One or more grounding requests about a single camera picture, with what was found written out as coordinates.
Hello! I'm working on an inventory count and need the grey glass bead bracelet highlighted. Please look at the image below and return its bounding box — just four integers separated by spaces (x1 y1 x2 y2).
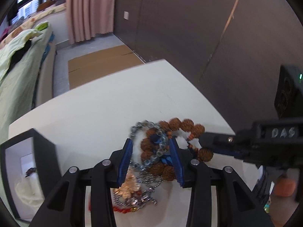
129 120 170 171

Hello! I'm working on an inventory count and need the brown rudraksha bead bracelet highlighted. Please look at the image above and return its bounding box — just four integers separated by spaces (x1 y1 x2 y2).
140 117 214 181

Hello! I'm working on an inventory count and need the black jewelry box white lining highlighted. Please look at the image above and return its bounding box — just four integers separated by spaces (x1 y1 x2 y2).
1 129 62 222

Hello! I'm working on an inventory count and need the gold butterfly brooch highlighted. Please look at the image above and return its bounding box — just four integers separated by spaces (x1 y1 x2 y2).
113 170 141 199

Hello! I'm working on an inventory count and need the flattened brown cardboard sheet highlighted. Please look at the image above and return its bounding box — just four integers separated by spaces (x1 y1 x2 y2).
68 45 143 89

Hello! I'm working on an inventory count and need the dark wood wardrobe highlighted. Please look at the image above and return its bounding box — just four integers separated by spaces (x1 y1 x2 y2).
114 0 302 131

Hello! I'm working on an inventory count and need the bed with green sheet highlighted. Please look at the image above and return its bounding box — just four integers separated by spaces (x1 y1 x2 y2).
1 26 56 142

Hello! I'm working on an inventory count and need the black garment on bed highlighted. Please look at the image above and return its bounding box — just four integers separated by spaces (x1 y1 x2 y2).
8 40 32 71

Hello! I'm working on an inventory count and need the green tissue pack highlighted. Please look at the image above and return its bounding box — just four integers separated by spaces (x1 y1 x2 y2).
35 21 49 31

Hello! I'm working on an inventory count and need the pale green duvet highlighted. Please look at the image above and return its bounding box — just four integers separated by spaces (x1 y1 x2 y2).
0 29 42 80

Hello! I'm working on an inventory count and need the pink curtain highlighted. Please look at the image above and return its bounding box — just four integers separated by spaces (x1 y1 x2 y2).
66 0 115 44

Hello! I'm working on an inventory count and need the floral patterned blanket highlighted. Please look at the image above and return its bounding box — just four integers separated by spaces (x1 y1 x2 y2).
1 3 66 49

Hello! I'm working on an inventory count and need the brown plush toy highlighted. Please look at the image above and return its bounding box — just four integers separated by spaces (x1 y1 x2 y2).
37 0 55 12

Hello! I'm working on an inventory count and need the silver ball chain necklace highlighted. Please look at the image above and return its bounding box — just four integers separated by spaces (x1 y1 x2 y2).
112 172 166 210

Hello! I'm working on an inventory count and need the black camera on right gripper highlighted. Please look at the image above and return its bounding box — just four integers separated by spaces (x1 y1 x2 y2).
274 65 303 118

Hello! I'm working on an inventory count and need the dark bead bracelet in box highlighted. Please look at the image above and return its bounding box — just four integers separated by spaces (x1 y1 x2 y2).
25 166 37 178

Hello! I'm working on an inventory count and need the white wall switch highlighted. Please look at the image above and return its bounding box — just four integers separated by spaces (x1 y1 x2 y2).
123 11 129 20

